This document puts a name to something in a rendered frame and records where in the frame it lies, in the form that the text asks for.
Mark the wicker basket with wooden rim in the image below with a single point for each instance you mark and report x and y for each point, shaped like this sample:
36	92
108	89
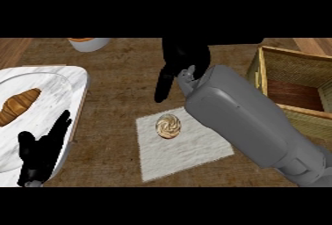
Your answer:
298	88

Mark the white fabric placemat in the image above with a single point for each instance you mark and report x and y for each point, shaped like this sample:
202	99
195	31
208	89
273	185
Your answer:
182	149

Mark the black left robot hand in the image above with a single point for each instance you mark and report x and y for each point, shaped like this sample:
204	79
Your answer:
40	152

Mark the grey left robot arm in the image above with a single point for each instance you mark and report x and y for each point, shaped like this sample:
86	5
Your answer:
34	184

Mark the white cup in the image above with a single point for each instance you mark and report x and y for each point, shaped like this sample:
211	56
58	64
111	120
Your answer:
89	44

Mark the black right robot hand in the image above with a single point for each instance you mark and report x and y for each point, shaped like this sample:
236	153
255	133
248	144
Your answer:
183	55

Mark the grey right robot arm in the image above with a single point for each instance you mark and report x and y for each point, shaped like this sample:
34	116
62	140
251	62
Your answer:
242	117

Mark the brown croissant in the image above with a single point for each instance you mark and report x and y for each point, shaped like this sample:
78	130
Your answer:
16	107

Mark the swirled cream cupcake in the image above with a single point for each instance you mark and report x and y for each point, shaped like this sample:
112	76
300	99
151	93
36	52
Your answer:
168	126

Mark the white marble tray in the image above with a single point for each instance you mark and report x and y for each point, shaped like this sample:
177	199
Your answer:
39	117

